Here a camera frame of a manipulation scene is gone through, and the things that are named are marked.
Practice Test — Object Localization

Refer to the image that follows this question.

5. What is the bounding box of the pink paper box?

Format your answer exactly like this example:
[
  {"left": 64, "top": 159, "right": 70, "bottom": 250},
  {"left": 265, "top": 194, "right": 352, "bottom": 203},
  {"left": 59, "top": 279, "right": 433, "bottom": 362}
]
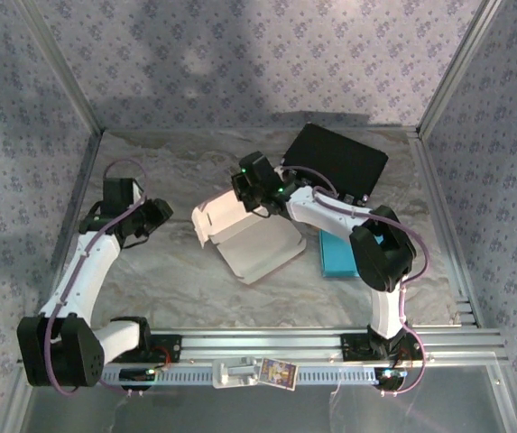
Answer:
[{"left": 189, "top": 187, "right": 308, "bottom": 286}]

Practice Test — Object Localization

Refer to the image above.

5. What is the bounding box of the blue paper box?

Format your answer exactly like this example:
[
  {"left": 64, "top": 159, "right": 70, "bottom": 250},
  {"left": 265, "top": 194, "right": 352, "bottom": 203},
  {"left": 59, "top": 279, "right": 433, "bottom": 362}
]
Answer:
[{"left": 319, "top": 228, "right": 364, "bottom": 279}]

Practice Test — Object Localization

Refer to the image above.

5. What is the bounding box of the black hard case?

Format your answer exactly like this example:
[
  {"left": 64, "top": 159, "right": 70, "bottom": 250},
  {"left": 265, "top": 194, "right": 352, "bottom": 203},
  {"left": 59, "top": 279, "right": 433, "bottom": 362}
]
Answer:
[{"left": 282, "top": 122, "right": 389, "bottom": 207}]

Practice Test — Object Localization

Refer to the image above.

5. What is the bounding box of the black adapter with LED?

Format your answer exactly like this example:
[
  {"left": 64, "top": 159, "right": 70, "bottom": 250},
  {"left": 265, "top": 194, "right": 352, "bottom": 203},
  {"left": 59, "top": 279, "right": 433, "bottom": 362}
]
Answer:
[
  {"left": 119, "top": 367, "right": 156, "bottom": 392},
  {"left": 374, "top": 367, "right": 409, "bottom": 392}
]

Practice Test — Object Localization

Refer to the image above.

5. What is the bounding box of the cartoon print card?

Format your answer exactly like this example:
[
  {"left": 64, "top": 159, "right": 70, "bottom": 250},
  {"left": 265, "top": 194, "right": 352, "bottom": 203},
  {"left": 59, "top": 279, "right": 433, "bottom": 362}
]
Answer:
[{"left": 257, "top": 357, "right": 299, "bottom": 390}]

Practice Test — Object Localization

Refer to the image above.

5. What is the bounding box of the aluminium side rail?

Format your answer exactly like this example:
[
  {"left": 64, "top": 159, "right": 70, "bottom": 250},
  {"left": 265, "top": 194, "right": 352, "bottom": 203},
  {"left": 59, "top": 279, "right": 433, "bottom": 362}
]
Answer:
[
  {"left": 407, "top": 128, "right": 485, "bottom": 330},
  {"left": 3, "top": 130, "right": 106, "bottom": 433}
]

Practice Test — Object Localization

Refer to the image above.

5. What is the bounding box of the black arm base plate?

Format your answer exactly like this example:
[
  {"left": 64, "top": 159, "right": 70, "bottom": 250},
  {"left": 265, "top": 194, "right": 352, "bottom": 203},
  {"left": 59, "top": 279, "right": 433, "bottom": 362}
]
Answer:
[
  {"left": 341, "top": 333, "right": 426, "bottom": 362},
  {"left": 138, "top": 333, "right": 183, "bottom": 364}
]

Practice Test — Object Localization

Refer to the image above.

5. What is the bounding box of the aluminium frame post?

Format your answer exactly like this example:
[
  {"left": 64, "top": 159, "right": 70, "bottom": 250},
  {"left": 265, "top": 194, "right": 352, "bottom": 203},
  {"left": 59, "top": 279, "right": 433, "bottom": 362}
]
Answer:
[
  {"left": 14, "top": 0, "right": 106, "bottom": 136},
  {"left": 414, "top": 0, "right": 512, "bottom": 139}
]

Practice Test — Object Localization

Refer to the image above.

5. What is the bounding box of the wide aluminium rail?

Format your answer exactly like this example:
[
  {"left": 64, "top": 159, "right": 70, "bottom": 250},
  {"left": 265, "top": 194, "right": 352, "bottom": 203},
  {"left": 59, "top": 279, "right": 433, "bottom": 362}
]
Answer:
[{"left": 18, "top": 327, "right": 510, "bottom": 367}]

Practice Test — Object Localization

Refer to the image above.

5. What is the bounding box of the white plastic bracket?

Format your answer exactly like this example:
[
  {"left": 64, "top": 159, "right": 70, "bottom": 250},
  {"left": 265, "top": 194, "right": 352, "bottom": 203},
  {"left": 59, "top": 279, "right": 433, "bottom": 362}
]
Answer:
[{"left": 211, "top": 355, "right": 259, "bottom": 389}]

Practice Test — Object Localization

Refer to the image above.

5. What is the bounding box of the grey slotted cable duct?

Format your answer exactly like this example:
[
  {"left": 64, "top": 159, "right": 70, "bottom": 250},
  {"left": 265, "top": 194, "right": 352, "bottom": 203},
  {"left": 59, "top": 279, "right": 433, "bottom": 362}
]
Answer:
[{"left": 102, "top": 364, "right": 403, "bottom": 387}]

